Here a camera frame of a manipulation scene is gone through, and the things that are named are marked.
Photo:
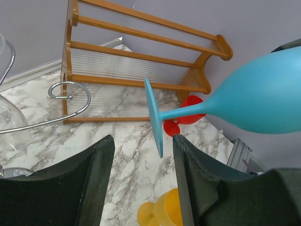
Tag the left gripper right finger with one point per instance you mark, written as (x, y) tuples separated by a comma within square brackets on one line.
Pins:
[(214, 194)]

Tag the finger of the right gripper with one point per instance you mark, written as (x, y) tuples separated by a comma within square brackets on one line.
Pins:
[(292, 44)]

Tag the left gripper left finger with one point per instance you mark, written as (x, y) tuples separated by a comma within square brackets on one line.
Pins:
[(69, 193)]

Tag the yellow plastic wine glass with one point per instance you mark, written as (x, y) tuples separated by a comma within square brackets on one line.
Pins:
[(166, 211)]

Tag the blue plastic wine glass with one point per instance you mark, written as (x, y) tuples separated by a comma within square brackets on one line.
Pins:
[(262, 96)]

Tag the clear wine glass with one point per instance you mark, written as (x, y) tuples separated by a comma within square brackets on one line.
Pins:
[(10, 116)]

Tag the chrome wine glass rack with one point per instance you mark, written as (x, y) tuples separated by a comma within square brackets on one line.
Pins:
[(50, 99)]

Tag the wooden shelf rack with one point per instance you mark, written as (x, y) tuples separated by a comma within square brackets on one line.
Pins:
[(111, 49)]

